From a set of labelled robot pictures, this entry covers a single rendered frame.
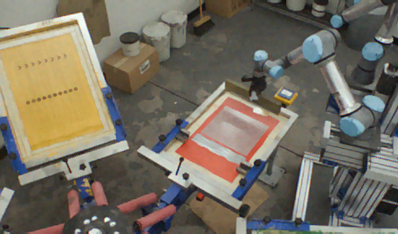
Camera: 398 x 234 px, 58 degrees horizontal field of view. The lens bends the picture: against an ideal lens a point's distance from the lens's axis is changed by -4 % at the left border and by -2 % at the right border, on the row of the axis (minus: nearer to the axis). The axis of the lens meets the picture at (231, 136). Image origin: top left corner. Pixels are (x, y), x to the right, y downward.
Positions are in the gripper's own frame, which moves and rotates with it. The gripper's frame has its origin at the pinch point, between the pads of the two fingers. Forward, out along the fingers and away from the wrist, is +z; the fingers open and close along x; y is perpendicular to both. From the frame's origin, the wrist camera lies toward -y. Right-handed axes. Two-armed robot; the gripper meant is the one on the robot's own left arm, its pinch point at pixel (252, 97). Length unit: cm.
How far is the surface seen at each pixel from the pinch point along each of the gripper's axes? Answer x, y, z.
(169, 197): -87, 0, 6
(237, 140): -25.8, 5.5, 14.1
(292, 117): 9.1, 26.2, 10.7
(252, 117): -3.0, 3.1, 14.1
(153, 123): 19, -114, 109
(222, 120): -16.8, -11.2, 14.0
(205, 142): -39.5, -9.7, 13.4
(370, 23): 270, 21, 65
